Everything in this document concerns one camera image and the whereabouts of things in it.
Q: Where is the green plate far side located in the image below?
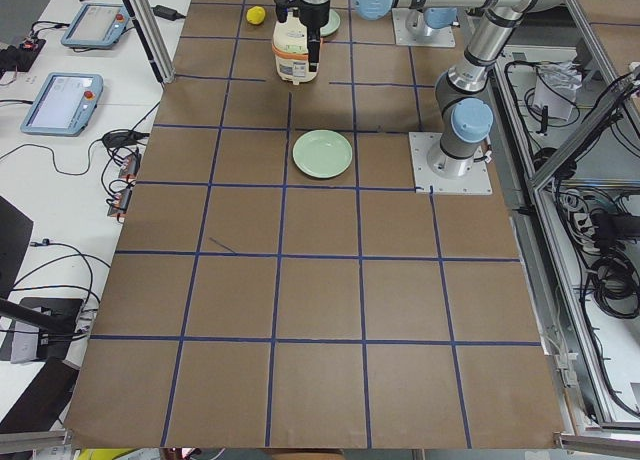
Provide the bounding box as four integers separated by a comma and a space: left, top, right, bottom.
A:
292, 130, 353, 179

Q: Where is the white rice cooker orange handle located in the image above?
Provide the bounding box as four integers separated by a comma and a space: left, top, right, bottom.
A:
271, 11, 317, 85

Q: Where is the lower teach pendant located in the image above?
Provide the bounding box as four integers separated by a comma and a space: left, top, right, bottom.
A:
20, 72, 104, 137

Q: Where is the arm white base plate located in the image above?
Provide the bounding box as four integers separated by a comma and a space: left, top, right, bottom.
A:
392, 7, 457, 48
409, 132, 493, 196

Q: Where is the yellow lemon toy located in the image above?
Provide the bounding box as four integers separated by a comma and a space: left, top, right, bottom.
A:
245, 6, 266, 26

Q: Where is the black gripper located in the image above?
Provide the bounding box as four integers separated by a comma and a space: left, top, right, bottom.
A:
274, 0, 330, 72

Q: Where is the teach pendant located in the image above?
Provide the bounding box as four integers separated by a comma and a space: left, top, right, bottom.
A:
20, 72, 104, 137
61, 3, 130, 49

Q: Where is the green plate near lemon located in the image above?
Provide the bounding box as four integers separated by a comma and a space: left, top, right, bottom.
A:
320, 9, 341, 38

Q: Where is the upper teach pendant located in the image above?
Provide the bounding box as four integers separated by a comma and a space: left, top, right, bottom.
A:
61, 3, 130, 49

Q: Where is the aluminium frame post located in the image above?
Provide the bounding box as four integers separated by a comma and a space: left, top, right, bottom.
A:
122, 0, 175, 84

